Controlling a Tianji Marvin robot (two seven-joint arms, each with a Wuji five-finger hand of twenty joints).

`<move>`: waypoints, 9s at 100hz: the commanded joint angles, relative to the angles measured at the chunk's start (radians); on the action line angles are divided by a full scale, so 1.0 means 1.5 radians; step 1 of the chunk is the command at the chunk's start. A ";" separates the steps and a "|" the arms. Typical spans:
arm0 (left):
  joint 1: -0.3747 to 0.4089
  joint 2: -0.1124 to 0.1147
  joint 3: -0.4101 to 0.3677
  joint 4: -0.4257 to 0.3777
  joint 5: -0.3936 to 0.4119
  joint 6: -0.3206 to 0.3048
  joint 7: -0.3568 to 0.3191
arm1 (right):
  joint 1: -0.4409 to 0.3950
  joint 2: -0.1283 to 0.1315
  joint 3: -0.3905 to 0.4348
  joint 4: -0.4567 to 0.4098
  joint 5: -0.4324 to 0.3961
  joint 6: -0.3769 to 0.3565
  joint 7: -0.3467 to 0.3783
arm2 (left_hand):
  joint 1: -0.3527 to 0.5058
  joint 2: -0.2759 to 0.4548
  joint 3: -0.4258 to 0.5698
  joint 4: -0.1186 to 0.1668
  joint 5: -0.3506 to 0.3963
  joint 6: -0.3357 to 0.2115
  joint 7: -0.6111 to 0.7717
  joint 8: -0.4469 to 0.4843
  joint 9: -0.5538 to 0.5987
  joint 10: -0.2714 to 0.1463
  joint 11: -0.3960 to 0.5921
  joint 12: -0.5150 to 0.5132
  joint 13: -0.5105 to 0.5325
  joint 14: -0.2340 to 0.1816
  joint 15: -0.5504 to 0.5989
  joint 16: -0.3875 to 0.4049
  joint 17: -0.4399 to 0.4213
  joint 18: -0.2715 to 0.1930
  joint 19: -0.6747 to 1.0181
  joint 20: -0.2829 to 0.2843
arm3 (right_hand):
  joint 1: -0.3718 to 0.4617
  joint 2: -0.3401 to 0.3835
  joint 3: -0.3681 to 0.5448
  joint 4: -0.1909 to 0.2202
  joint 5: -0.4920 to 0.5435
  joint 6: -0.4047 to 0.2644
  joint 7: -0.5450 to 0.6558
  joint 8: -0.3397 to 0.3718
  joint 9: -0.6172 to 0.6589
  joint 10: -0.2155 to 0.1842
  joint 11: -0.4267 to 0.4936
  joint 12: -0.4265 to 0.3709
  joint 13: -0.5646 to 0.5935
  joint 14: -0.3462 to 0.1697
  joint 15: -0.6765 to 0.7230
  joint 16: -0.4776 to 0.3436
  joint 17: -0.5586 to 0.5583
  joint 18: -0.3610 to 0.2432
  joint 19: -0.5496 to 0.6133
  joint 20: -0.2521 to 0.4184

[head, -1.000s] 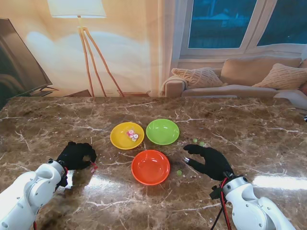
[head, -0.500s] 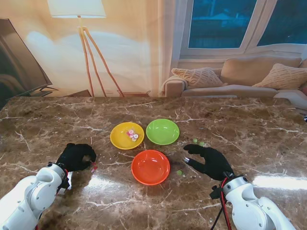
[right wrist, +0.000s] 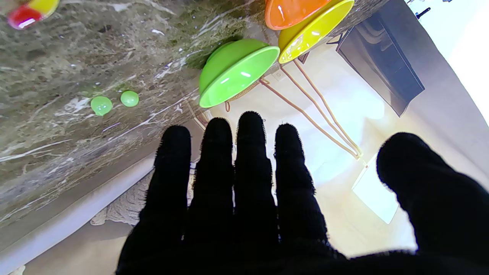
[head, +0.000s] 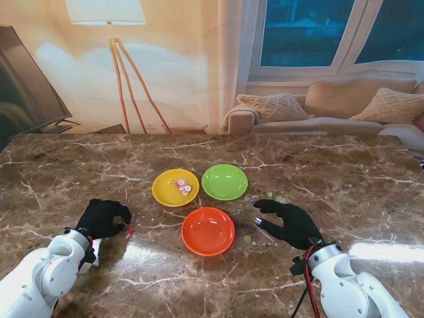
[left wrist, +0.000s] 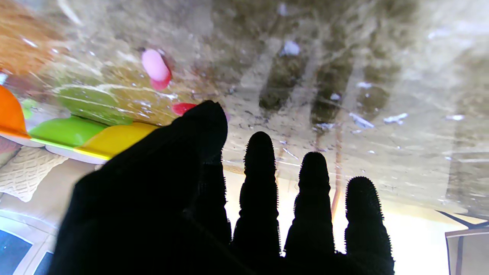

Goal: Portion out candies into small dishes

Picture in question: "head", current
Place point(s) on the white framed window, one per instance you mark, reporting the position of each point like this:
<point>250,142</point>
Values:
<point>298,33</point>

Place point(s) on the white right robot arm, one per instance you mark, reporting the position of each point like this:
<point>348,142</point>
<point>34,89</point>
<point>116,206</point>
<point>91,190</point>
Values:
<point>338,275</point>

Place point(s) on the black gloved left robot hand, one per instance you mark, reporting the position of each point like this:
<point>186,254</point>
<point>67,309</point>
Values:
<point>99,218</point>

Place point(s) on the green plastic bowl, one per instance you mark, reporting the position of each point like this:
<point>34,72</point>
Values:
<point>224,182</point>

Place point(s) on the black flat television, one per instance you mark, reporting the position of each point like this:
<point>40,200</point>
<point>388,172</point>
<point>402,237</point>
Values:
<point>23,83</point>

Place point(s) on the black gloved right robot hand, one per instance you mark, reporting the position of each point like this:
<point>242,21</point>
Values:
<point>298,227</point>

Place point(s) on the beige sofa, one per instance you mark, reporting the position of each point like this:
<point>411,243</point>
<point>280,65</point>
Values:
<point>348,96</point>

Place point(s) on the yellow plastic bowl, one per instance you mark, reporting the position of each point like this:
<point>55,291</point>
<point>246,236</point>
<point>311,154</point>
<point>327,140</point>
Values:
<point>165,192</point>

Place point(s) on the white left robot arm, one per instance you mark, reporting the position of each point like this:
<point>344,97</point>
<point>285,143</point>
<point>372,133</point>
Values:
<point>49,261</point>

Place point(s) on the pink white candies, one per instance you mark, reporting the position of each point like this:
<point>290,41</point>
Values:
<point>183,187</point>

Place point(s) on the small pink candy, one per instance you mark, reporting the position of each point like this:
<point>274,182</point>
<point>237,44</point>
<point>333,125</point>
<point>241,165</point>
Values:
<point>129,232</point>

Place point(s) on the beige knit cushion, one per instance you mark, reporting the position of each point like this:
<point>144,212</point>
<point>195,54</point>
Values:
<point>387,106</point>
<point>271,106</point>

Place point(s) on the tripod floor lamp white shade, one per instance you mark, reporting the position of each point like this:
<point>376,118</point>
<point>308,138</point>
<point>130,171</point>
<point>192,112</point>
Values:
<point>106,11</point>

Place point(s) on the orange plastic bowl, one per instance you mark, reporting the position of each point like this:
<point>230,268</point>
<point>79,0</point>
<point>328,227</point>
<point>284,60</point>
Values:
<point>208,232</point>

